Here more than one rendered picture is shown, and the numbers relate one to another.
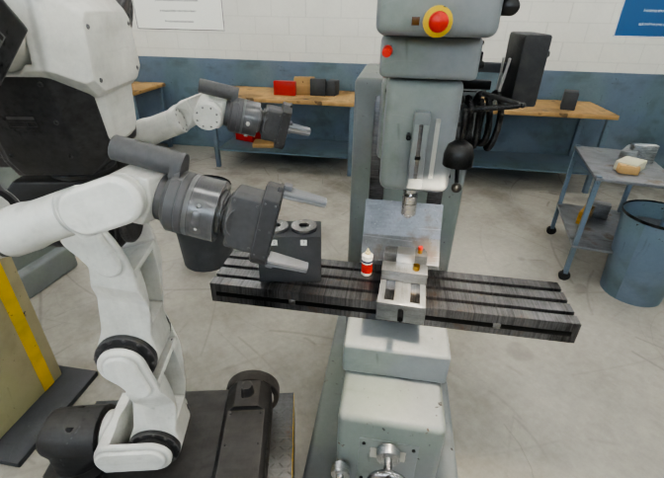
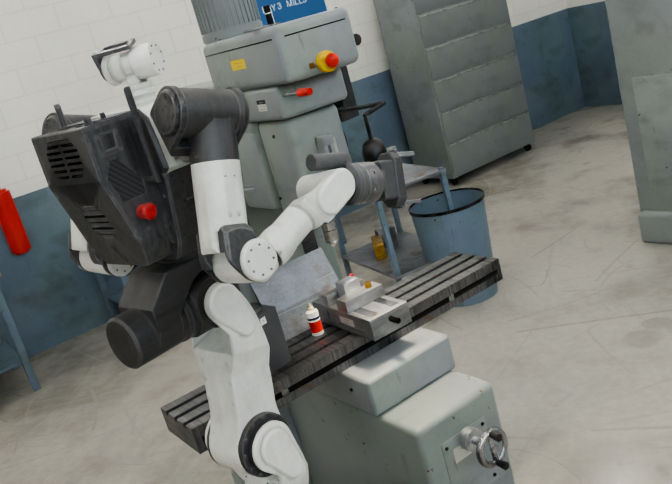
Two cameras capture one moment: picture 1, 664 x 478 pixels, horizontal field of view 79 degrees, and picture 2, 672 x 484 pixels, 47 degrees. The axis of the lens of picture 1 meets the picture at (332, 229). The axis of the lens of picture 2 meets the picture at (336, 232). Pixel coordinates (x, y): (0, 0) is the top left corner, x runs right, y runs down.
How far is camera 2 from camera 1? 144 cm
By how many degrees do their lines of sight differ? 39
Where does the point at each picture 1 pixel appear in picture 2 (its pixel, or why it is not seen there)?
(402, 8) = (300, 60)
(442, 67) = (324, 96)
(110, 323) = (244, 405)
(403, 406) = (449, 394)
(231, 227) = (386, 183)
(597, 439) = (558, 401)
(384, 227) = (284, 299)
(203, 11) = not seen: outside the picture
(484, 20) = (350, 51)
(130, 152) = (326, 158)
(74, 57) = not seen: hidden behind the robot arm
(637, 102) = not seen: hidden behind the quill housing
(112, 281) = (249, 341)
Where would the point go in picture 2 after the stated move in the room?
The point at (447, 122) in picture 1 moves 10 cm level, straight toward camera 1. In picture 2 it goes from (339, 138) to (355, 138)
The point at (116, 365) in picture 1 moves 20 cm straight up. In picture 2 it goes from (273, 440) to (247, 359)
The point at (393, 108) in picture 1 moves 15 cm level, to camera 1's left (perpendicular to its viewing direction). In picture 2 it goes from (298, 142) to (260, 158)
